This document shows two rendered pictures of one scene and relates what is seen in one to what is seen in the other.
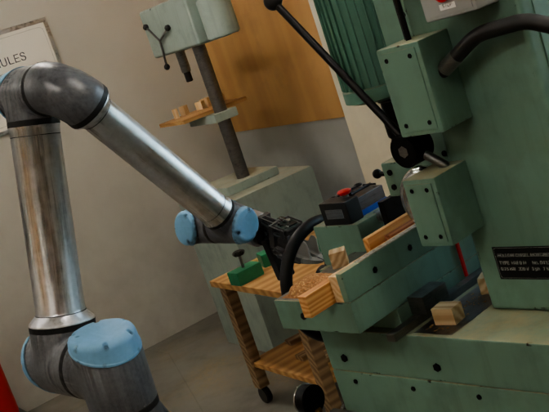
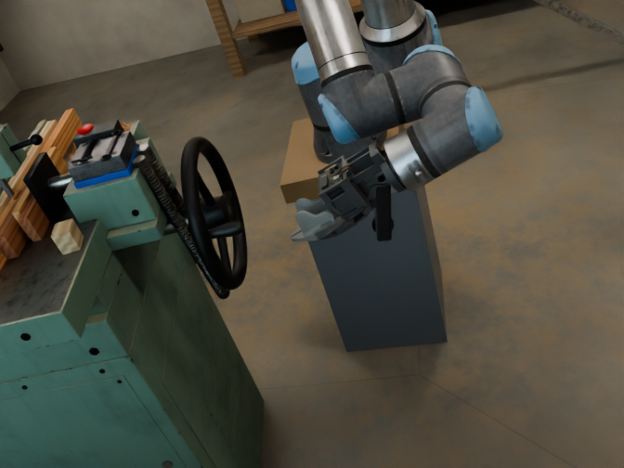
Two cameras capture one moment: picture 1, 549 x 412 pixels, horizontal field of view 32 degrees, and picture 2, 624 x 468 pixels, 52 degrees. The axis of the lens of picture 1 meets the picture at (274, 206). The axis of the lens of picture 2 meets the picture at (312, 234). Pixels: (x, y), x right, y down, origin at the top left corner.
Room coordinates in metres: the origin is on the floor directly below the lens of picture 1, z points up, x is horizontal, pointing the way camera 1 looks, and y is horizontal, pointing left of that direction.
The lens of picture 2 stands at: (2.93, -0.63, 1.44)
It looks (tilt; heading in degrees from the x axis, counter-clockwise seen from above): 36 degrees down; 138
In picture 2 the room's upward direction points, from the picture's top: 19 degrees counter-clockwise
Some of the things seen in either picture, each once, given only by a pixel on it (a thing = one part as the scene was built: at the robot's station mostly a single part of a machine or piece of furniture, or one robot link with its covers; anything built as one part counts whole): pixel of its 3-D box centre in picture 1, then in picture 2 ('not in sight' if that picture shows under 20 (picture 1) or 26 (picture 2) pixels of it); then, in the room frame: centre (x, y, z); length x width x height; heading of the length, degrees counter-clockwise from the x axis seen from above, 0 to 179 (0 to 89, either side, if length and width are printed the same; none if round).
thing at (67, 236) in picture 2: not in sight; (67, 236); (1.99, -0.30, 0.92); 0.04 x 0.03 x 0.04; 135
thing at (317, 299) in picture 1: (415, 237); (30, 192); (1.77, -0.24, 0.92); 0.62 x 0.02 x 0.04; 128
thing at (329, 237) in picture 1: (362, 232); (119, 185); (1.95, -0.16, 0.91); 0.15 x 0.14 x 0.09; 128
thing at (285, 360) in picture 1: (334, 302); not in sight; (3.40, -0.10, 0.32); 0.66 x 0.57 x 0.64; 119
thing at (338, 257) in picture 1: (338, 257); not in sight; (1.82, -0.09, 0.92); 0.03 x 0.03 x 0.03; 81
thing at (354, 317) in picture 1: (398, 251); (87, 215); (1.88, -0.21, 0.87); 0.61 x 0.30 x 0.06; 128
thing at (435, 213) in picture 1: (443, 203); not in sight; (1.56, -0.27, 1.02); 0.09 x 0.07 x 0.12; 128
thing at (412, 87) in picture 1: (423, 84); not in sight; (1.54, -0.29, 1.22); 0.09 x 0.08 x 0.15; 38
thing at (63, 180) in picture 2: (389, 215); (62, 181); (1.88, -0.22, 0.95); 0.09 x 0.07 x 0.09; 128
